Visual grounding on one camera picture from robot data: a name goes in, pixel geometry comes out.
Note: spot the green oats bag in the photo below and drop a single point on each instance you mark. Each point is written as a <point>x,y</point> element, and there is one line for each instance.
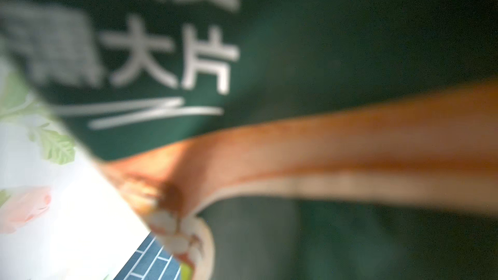
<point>283,139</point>

